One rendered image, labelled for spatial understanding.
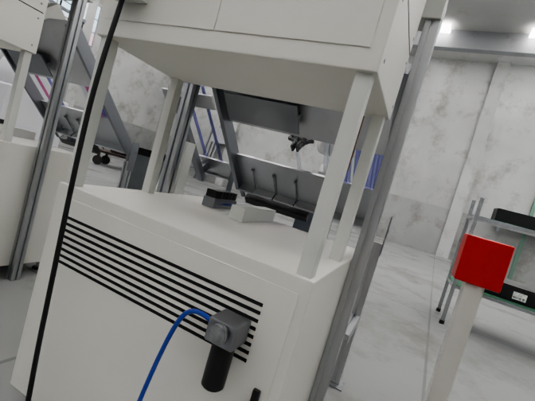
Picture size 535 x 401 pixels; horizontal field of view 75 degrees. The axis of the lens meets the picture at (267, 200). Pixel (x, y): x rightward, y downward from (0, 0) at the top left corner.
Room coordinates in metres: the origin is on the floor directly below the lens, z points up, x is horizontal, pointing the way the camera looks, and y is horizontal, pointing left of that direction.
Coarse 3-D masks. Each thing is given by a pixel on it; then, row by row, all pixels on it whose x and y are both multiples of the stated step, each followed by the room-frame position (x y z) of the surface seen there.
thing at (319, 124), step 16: (240, 96) 1.31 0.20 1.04; (256, 96) 1.33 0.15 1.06; (240, 112) 1.37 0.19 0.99; (256, 112) 1.33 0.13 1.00; (272, 112) 1.29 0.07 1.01; (288, 112) 1.26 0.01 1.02; (304, 112) 1.27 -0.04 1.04; (320, 112) 1.24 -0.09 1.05; (336, 112) 1.21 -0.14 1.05; (272, 128) 1.34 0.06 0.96; (288, 128) 1.31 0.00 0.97; (304, 128) 1.32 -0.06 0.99; (320, 128) 1.29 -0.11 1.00; (336, 128) 1.25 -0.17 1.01; (384, 128) 1.16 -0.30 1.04; (384, 144) 1.20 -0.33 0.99
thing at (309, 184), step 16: (240, 160) 1.63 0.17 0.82; (256, 160) 1.57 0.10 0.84; (256, 176) 1.65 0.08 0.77; (272, 176) 1.58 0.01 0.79; (288, 176) 1.54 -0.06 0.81; (304, 176) 1.49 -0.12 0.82; (320, 176) 1.45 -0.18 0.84; (272, 192) 1.67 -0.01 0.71; (288, 192) 1.62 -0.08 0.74; (304, 192) 1.56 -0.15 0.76; (368, 192) 1.38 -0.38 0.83; (336, 208) 1.54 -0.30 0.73
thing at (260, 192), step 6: (240, 186) 1.72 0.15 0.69; (246, 186) 1.72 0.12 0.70; (252, 186) 1.72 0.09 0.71; (246, 192) 1.70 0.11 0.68; (252, 192) 1.69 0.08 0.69; (258, 192) 1.68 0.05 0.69; (264, 192) 1.68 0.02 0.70; (270, 192) 1.68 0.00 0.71; (270, 198) 1.65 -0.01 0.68; (276, 198) 1.64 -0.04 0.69; (282, 198) 1.64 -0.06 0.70; (288, 198) 1.63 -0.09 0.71; (288, 204) 1.61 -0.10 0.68; (294, 204) 1.62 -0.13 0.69; (300, 204) 1.60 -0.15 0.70; (306, 204) 1.60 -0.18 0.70; (312, 204) 1.59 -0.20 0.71; (306, 210) 1.58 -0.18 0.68; (312, 210) 1.57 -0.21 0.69; (336, 216) 1.53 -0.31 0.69; (354, 222) 1.50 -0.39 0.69; (360, 222) 1.49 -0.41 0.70
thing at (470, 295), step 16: (464, 240) 1.20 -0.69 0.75; (480, 240) 1.16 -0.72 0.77; (464, 256) 1.17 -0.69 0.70; (480, 256) 1.15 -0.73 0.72; (496, 256) 1.14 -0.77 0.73; (512, 256) 1.12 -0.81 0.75; (464, 272) 1.16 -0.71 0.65; (480, 272) 1.15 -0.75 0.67; (496, 272) 1.13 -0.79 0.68; (464, 288) 1.18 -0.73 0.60; (480, 288) 1.16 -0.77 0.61; (496, 288) 1.12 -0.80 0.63; (464, 304) 1.17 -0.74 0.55; (464, 320) 1.16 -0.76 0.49; (448, 336) 1.18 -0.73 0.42; (464, 336) 1.16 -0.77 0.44; (448, 352) 1.17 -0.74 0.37; (448, 368) 1.16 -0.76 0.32; (432, 384) 1.17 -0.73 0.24; (448, 384) 1.16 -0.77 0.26; (432, 400) 1.17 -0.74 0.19
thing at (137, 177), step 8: (144, 152) 4.61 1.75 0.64; (128, 160) 4.66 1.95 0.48; (136, 160) 4.62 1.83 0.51; (144, 160) 4.63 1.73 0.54; (136, 168) 4.62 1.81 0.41; (144, 168) 4.64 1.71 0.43; (136, 176) 4.63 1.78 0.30; (144, 176) 4.66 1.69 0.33; (128, 184) 4.65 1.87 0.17; (136, 184) 4.65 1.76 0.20
